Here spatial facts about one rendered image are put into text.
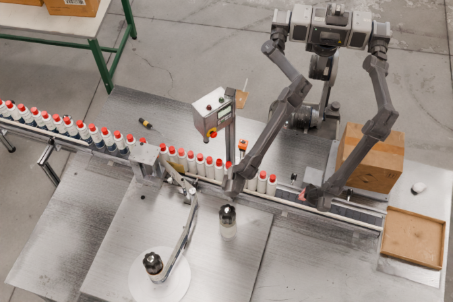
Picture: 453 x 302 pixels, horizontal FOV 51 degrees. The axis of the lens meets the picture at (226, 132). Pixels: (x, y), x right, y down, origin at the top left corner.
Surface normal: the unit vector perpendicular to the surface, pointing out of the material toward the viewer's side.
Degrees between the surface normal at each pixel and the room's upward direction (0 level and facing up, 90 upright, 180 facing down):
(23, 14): 0
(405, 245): 0
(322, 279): 0
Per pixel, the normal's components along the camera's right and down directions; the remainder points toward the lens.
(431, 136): -0.01, -0.54
